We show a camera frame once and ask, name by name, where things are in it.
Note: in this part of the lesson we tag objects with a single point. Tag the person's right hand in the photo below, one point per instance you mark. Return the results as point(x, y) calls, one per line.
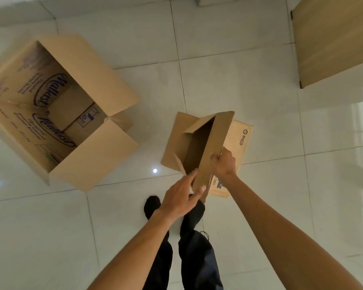
point(226, 166)

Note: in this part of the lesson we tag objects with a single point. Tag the person's left hand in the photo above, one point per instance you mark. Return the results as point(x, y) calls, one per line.
point(177, 199)

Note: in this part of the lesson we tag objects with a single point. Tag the person's right thumb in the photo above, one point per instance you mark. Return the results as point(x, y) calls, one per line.
point(214, 160)

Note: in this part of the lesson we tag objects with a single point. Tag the person's left thumb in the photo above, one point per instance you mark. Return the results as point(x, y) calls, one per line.
point(198, 193)

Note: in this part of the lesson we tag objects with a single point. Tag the small cardboard box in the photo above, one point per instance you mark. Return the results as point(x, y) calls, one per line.
point(205, 147)

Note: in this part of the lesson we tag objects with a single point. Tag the person's left forearm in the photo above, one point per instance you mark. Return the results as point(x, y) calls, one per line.
point(133, 253)

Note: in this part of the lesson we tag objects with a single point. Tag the person's right forearm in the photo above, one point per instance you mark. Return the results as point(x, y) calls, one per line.
point(284, 238)

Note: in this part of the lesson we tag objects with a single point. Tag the black shoe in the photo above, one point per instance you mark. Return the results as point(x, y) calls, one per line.
point(151, 206)

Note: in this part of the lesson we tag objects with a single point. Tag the black trousers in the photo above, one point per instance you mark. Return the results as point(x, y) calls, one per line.
point(196, 256)

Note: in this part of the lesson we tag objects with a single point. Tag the large printed cardboard box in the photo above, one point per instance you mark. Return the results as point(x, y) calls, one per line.
point(78, 87)

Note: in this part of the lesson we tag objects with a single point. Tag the light wooden table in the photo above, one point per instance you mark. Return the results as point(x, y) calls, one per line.
point(332, 39)

